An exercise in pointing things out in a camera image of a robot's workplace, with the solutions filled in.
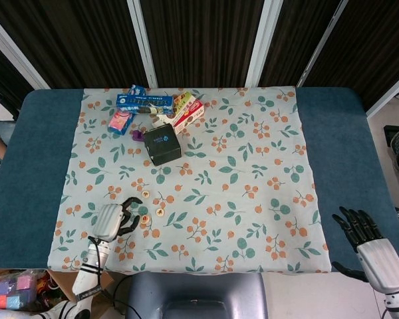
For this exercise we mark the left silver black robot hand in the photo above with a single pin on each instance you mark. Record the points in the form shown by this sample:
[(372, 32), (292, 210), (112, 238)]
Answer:
[(108, 221)]

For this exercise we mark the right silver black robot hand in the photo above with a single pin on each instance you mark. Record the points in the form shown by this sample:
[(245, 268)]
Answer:
[(379, 262)]

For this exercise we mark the wooden chess piece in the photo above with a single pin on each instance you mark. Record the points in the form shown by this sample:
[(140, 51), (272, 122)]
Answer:
[(160, 212), (146, 193), (145, 218)]

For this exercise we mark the wooden chess piece top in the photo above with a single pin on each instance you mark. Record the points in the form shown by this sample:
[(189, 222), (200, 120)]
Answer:
[(146, 193)]

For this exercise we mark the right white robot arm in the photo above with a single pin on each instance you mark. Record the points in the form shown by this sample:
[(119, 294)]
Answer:
[(397, 304)]

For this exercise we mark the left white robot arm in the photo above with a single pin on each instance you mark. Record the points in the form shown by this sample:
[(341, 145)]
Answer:
[(93, 266)]

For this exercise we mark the brown cardboard box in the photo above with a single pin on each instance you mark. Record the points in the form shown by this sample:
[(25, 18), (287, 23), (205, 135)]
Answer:
[(64, 285)]

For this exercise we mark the purple small object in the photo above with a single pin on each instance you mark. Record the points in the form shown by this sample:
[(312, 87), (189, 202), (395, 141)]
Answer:
[(138, 135)]

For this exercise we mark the black cube box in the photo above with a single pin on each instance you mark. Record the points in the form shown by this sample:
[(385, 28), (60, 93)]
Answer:
[(161, 143)]

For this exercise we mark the teal velvet table cover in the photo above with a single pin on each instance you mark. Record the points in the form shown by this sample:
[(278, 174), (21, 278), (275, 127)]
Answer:
[(30, 166)]

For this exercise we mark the small pink blue Oreo box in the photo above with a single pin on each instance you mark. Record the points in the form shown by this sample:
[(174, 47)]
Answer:
[(119, 122)]

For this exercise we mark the colourful foam block puzzle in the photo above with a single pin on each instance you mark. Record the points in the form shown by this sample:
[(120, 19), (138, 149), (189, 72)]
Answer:
[(13, 292)]

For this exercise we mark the floral fruit print tablecloth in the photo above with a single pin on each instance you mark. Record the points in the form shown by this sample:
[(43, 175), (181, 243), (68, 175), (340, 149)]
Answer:
[(219, 166)]

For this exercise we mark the long blue Oreo box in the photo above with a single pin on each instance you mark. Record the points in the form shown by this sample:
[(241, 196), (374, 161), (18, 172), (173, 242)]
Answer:
[(143, 101)]

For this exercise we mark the small blue snack box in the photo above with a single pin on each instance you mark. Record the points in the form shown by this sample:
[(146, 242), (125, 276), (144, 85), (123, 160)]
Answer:
[(137, 90)]

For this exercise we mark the red white cookie box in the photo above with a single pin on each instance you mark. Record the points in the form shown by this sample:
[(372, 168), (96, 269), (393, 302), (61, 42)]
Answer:
[(189, 113)]

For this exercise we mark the dark corrugated partition panel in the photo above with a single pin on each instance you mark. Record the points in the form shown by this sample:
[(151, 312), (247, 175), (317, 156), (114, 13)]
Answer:
[(203, 40), (292, 40), (79, 40), (369, 40), (0, 73)]

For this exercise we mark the white partition frame post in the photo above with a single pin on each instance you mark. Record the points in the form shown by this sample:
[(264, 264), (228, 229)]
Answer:
[(20, 60), (389, 93), (262, 43), (320, 43), (143, 43)]

